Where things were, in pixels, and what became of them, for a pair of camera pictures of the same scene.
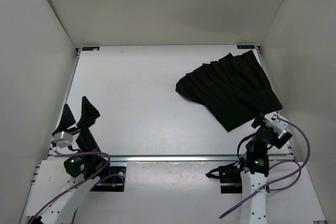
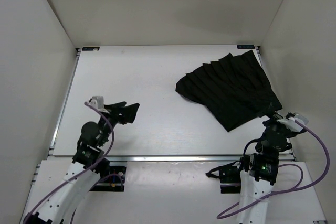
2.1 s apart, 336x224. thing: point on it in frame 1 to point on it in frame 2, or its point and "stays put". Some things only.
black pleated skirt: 234,88 stays put
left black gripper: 89,115 to 129,112
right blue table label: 245,46 stays put
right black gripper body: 261,123 to 271,124
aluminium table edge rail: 180,158 stays put
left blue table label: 91,48 stays put
